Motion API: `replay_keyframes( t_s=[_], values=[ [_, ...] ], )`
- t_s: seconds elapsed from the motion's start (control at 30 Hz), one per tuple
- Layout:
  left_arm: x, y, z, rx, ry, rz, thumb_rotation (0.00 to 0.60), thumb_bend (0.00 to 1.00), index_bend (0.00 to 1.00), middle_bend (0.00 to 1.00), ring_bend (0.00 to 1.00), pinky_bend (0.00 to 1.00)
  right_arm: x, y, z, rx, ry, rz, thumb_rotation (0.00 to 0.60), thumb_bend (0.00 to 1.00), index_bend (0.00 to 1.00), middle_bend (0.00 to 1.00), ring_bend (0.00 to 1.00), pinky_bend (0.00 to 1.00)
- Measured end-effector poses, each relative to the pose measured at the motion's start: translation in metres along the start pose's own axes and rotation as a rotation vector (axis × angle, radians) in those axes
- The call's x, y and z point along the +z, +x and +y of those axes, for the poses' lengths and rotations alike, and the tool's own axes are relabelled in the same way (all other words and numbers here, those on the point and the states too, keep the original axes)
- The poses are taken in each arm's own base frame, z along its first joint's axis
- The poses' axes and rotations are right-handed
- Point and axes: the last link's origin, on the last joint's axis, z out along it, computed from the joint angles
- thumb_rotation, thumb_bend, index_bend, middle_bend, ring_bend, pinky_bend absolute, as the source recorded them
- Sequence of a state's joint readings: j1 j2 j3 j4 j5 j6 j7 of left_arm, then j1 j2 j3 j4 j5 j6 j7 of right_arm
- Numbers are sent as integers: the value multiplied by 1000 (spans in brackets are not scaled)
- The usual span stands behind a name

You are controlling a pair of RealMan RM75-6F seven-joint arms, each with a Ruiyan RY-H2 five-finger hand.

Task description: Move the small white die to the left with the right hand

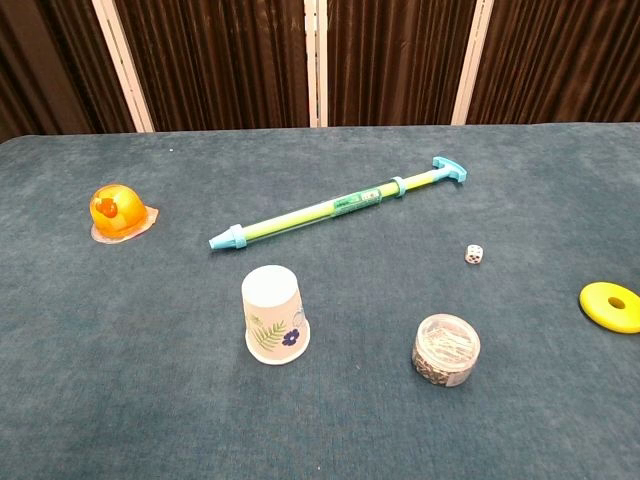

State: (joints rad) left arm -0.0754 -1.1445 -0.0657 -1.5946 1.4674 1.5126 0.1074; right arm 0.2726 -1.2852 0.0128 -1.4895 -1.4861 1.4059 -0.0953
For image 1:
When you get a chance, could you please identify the blue green water pump toy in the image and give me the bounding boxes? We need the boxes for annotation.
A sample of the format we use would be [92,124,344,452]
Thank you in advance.
[208,155,470,251]

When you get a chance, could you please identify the dark brown pleated curtain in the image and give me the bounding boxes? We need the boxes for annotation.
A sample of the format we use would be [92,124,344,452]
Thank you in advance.
[0,0,640,144]

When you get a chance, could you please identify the floral white paper cup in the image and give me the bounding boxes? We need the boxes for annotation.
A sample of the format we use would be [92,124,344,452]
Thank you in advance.
[240,264,312,366]

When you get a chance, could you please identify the clear paper clip jar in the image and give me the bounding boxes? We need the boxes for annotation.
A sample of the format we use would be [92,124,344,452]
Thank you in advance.
[410,313,482,388]

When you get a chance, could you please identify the white screen frame post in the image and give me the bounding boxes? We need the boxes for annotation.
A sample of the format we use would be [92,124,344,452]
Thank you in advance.
[450,0,496,126]
[91,0,156,134]
[303,0,330,129]

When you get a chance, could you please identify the yellow ring disc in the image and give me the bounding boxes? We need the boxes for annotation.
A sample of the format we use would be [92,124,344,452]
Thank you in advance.
[578,281,640,335]

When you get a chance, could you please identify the orange jelly cup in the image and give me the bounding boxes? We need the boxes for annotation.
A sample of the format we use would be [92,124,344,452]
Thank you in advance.
[89,183,160,245]

